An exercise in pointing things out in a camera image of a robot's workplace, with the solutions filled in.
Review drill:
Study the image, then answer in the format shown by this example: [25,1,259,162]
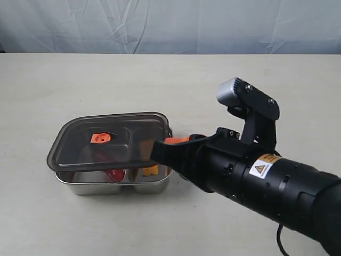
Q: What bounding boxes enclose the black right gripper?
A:
[150,127,274,199]

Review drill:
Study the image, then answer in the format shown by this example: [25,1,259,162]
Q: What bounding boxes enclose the yellow toy cheese wedge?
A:
[140,140,158,177]

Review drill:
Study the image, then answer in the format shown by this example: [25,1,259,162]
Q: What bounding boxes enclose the dark transparent container lid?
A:
[46,112,173,173]

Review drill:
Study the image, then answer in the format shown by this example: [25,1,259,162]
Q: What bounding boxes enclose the red toy sausage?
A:
[90,151,126,182]

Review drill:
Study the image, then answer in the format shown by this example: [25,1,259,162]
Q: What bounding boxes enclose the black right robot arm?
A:
[151,127,340,255]

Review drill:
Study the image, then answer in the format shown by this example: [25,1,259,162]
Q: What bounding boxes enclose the stainless steel lunch box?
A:
[55,164,172,195]

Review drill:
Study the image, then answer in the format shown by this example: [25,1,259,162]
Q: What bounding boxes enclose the grey fabric backdrop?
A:
[1,1,340,54]

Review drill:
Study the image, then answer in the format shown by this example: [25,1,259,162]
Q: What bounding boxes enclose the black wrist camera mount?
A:
[216,77,280,151]

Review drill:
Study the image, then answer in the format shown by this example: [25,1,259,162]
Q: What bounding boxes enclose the black cable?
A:
[275,223,293,256]

